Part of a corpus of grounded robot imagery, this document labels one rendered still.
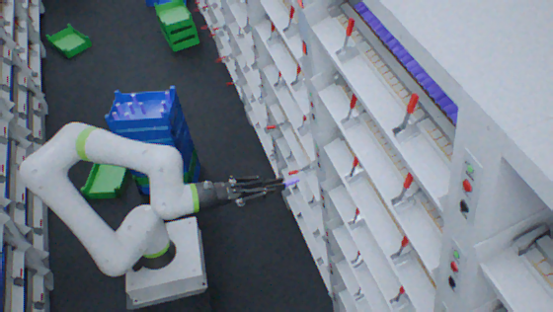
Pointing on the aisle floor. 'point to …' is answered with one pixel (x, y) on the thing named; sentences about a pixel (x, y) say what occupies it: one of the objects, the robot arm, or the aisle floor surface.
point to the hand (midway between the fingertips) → (274, 185)
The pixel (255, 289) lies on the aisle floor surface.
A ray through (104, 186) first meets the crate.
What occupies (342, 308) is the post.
